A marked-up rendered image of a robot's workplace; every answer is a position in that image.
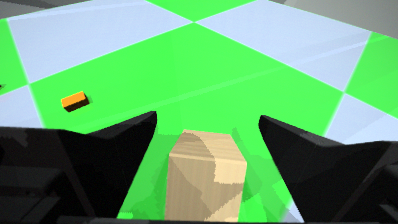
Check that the light brown wooden block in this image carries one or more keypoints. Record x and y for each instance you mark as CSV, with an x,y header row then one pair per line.
x,y
205,179

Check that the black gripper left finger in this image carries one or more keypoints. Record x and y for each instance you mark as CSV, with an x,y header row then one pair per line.
x,y
100,165

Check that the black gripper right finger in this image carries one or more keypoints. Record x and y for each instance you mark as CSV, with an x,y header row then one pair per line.
x,y
325,177

